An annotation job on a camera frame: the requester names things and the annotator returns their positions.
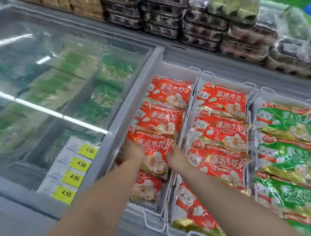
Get person's left hand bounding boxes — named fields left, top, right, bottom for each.
left=121, top=137, right=146, bottom=163

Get person's right hand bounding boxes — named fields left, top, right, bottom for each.
left=166, top=145, right=192, bottom=172

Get red dumpling packet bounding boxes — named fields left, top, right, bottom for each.
left=126, top=126, right=175, bottom=179
left=133, top=98, right=186, bottom=136

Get freezer sliding glass lid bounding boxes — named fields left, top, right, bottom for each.
left=0, top=5, right=166, bottom=219

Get red dumpling packets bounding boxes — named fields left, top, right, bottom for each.
left=114, top=75, right=251, bottom=236

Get grey freezer with green front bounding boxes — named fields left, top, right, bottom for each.
left=0, top=0, right=311, bottom=236

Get green dumpling packet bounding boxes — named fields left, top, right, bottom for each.
left=255, top=171, right=311, bottom=218
left=254, top=101, right=311, bottom=143
left=283, top=213, right=311, bottom=236
left=255, top=132, right=311, bottom=185

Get person's right forearm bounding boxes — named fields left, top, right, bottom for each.
left=181, top=165, right=302, bottom=236

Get person's left forearm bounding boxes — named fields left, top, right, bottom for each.
left=47, top=158, right=144, bottom=236

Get white plastic freezer basket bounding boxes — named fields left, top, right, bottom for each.
left=248, top=87, right=311, bottom=236
left=107, top=62, right=202, bottom=233
left=166, top=70, right=258, bottom=236

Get clear sleeve with yellow tags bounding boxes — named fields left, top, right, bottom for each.
left=36, top=136, right=100, bottom=205

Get green frozen bags under lid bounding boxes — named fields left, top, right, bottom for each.
left=0, top=46, right=139, bottom=166

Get stacks of clear pastry boxes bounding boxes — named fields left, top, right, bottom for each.
left=220, top=5, right=311, bottom=78

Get clear bags of yellow cakes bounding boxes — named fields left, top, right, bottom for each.
left=20, top=0, right=105, bottom=22

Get clear box of green cakes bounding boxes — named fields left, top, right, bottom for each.
left=208, top=0, right=262, bottom=24

